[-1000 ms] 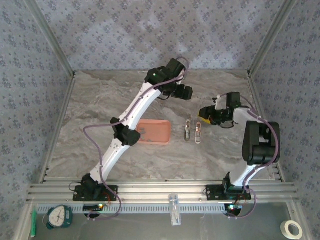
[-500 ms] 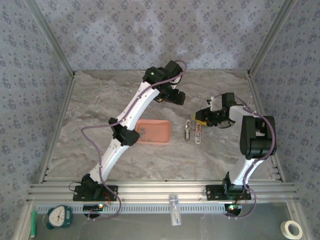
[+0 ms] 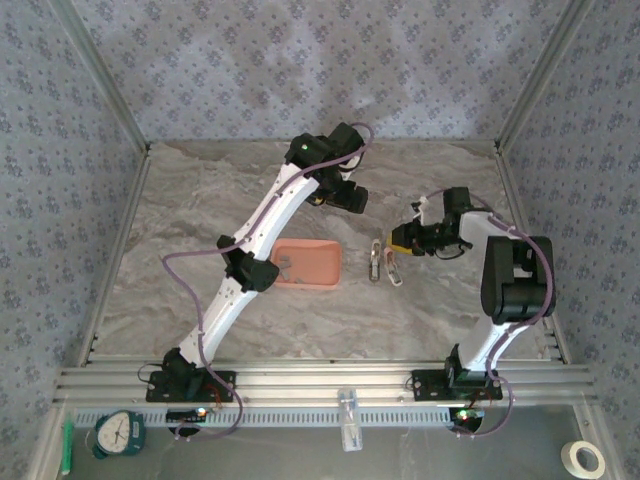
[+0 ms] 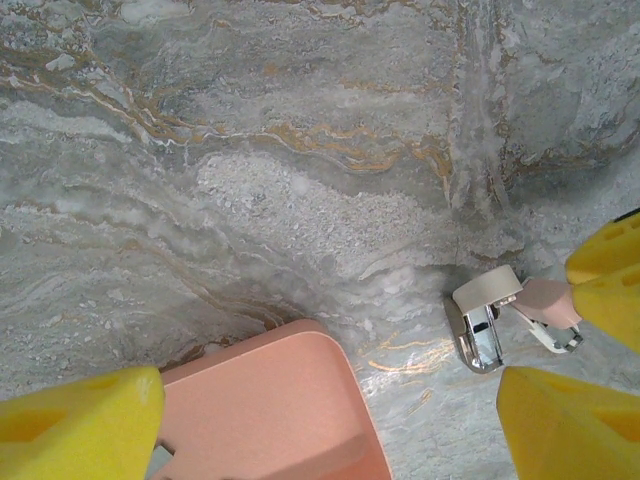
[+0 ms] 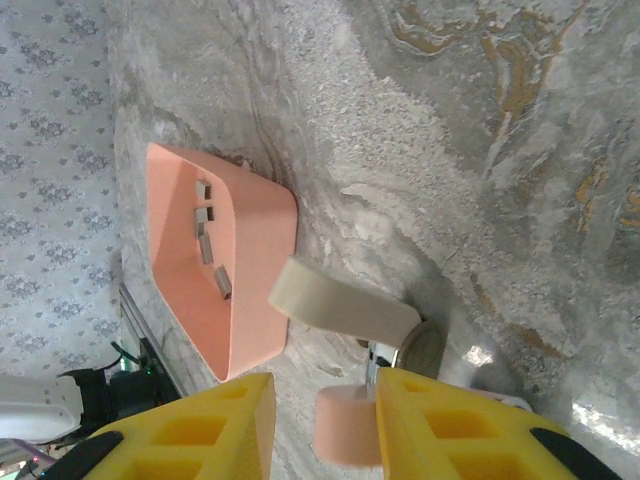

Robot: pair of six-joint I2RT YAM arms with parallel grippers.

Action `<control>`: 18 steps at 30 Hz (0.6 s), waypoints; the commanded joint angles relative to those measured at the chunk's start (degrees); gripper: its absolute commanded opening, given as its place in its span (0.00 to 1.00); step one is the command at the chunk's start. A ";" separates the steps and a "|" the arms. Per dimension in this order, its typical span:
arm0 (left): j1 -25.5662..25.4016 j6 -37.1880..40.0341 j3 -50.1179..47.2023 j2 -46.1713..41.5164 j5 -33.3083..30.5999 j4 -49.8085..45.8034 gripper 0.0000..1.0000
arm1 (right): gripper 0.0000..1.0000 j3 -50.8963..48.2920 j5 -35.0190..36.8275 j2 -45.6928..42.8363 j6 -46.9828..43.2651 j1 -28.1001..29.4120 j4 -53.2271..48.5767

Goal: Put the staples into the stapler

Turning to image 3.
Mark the pink plastic tray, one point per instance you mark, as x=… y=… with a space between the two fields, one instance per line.
x=320 y=265

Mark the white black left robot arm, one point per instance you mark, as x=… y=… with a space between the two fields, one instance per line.
x=270 y=215

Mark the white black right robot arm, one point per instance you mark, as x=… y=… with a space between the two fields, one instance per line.
x=515 y=280

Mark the black controller board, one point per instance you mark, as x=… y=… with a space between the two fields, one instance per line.
x=467 y=415
x=185 y=415

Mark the white tape roll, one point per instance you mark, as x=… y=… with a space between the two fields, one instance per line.
x=567 y=454

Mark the green dial clock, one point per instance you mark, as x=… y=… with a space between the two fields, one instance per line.
x=117 y=434

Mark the green pen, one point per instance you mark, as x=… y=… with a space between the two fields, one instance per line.
x=67 y=450

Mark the aluminium table edge rail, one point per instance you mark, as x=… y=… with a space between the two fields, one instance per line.
x=119 y=250
x=516 y=200

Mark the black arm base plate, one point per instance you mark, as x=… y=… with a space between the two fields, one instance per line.
x=425 y=382
x=222 y=385

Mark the aluminium corner post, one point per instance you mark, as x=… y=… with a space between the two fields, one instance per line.
x=111 y=85
x=535 y=85

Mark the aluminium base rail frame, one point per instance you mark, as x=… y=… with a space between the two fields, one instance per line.
x=300 y=385

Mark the clear plastic bracket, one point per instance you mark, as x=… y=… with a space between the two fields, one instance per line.
x=350 y=430

